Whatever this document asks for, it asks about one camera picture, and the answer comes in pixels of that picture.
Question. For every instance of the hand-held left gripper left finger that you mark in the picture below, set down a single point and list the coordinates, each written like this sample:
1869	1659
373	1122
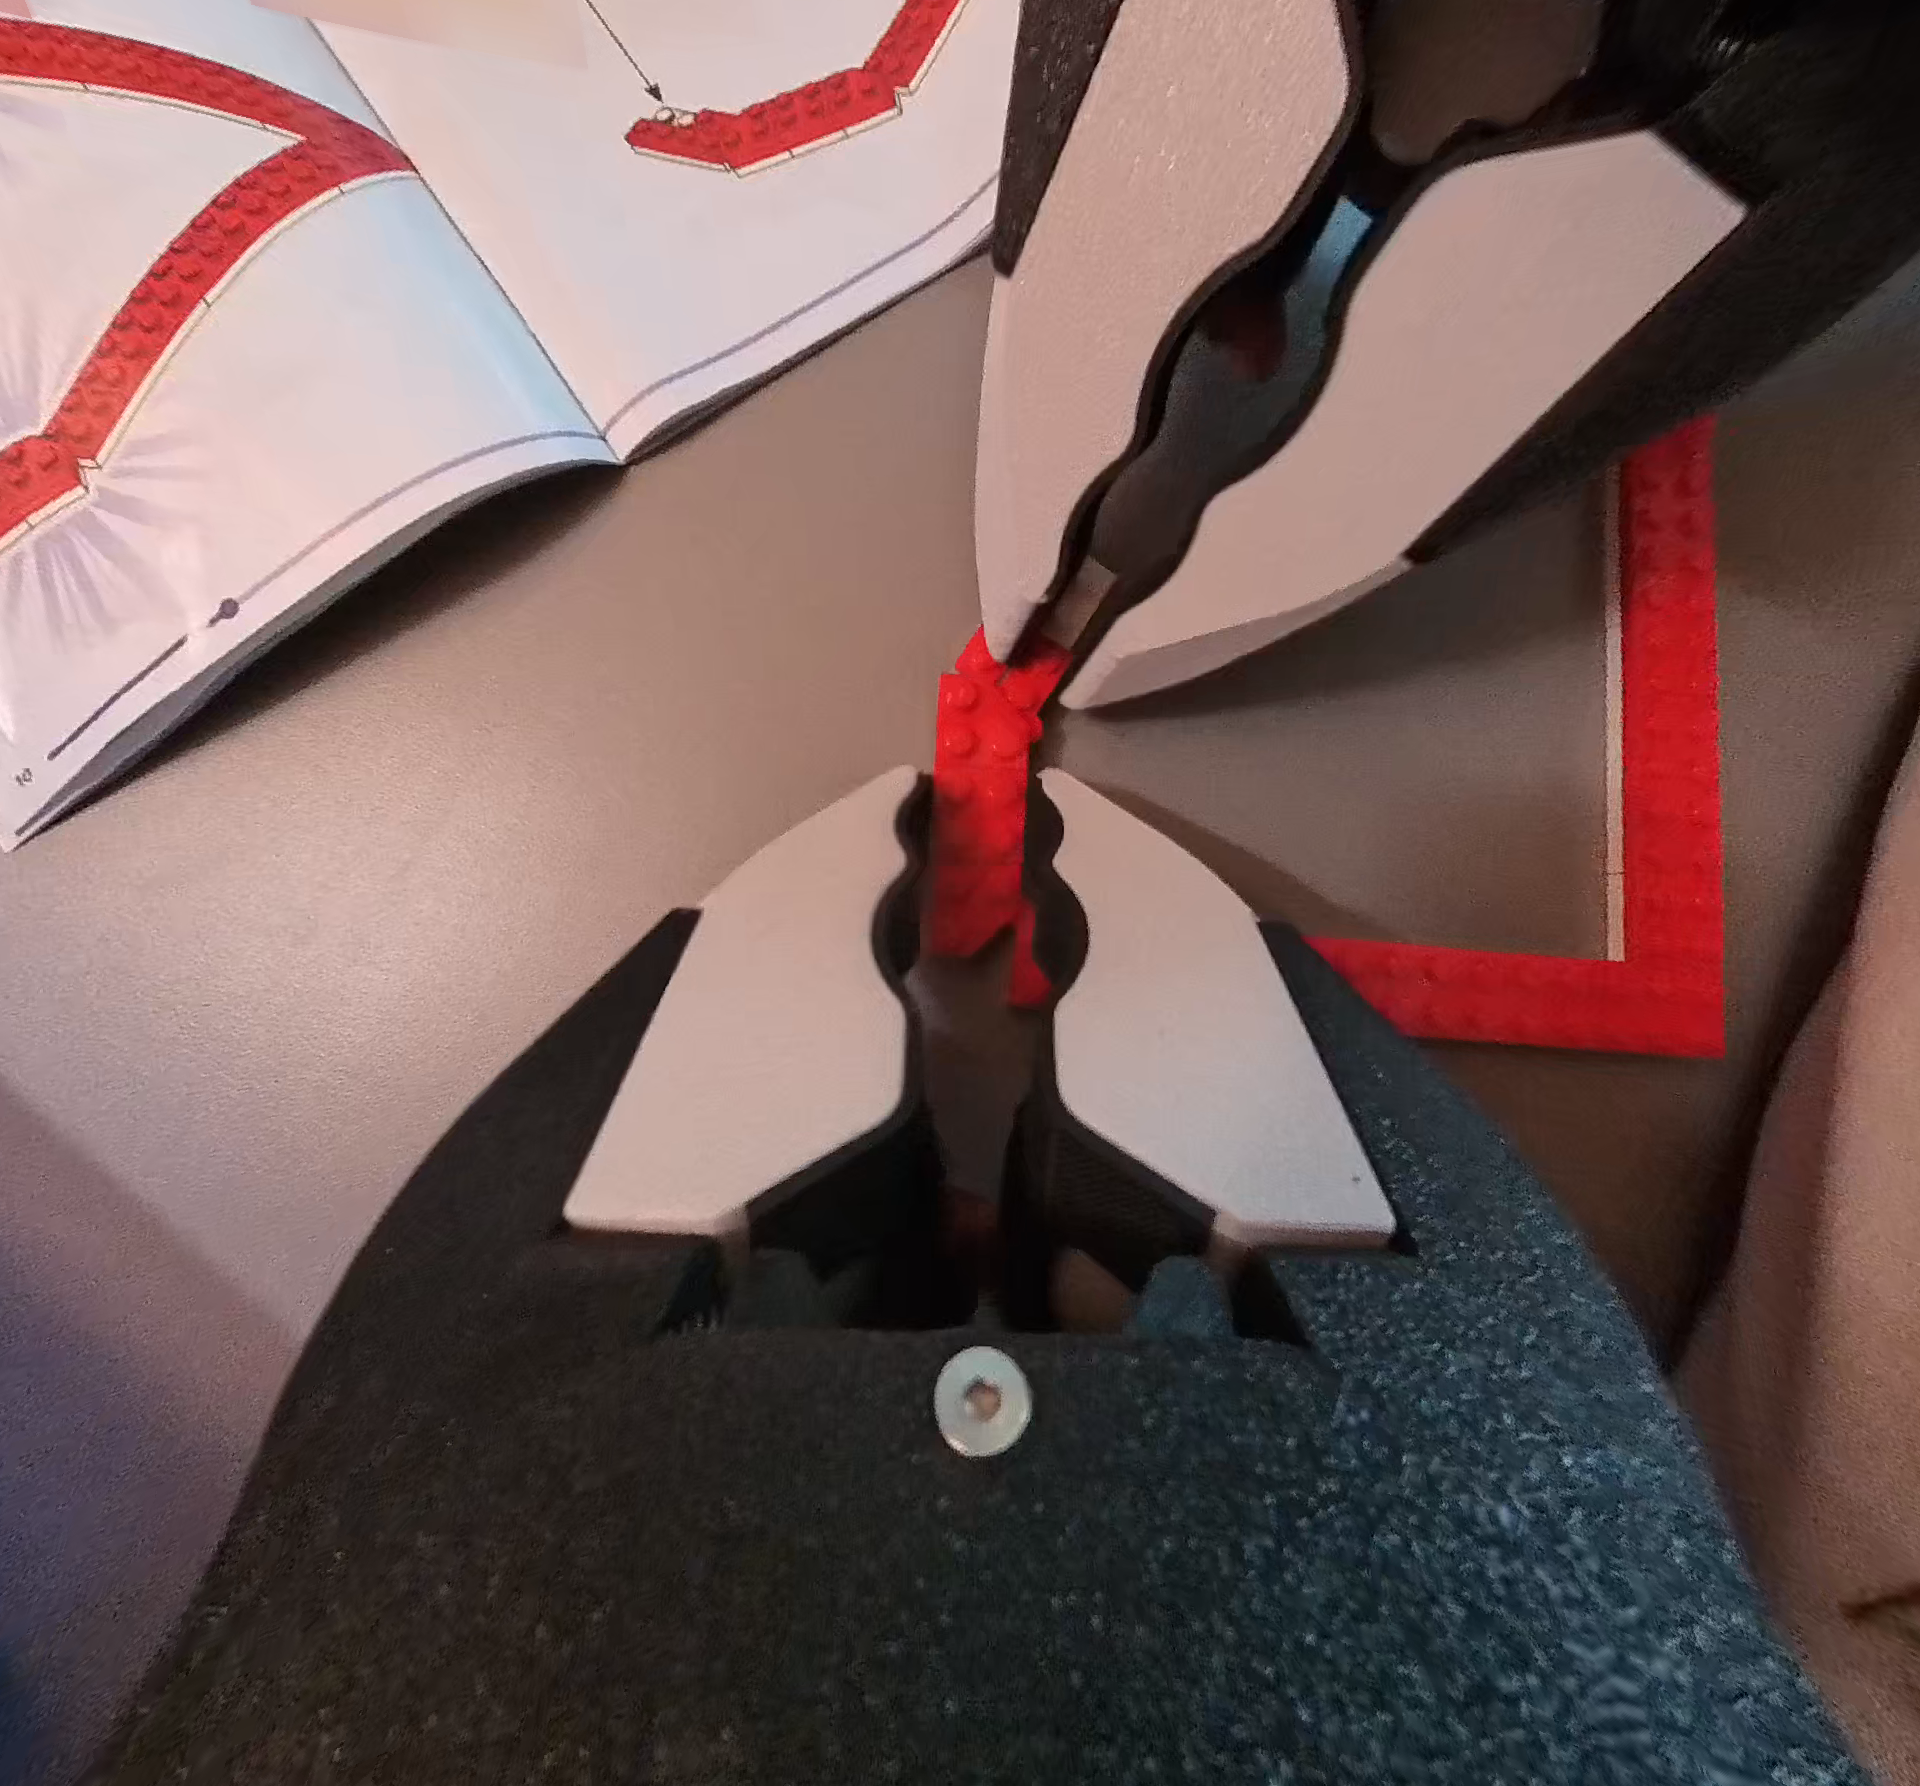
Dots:
720	1066

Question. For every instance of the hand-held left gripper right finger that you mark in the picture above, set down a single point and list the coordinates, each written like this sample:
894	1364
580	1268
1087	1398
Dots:
1201	1066

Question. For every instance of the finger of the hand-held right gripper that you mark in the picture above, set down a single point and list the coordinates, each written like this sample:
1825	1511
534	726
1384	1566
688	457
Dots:
1501	347
1141	167

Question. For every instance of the long red brick strip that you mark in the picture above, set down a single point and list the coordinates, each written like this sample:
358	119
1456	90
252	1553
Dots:
974	871

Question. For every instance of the white instruction booklet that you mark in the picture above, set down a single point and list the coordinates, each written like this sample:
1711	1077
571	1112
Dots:
374	361

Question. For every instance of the grey desk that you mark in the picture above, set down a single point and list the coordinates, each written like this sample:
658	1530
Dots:
600	766

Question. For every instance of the person's beige shirt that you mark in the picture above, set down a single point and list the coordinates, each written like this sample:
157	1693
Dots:
1844	1140

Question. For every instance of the red L-shaped brick frame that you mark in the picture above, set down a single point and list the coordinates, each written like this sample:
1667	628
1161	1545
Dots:
1664	691

